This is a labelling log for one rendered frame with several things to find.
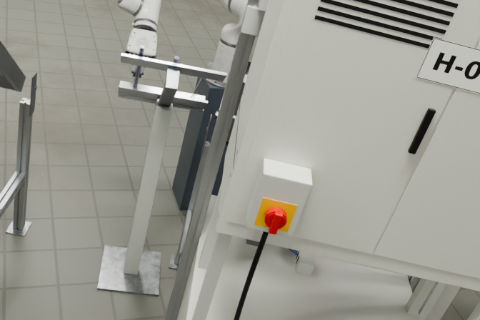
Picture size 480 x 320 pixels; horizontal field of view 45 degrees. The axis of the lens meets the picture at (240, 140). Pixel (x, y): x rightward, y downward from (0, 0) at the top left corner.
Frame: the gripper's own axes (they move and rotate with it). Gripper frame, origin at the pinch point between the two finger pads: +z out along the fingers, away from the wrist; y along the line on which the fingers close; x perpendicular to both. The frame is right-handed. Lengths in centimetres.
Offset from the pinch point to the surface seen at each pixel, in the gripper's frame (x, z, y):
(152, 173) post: 26.5, 27.5, 11.5
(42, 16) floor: 221, -144, -76
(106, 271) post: 69, 59, 1
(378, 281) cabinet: -9, 63, 85
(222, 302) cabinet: -19, 76, 33
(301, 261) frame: -13, 61, 58
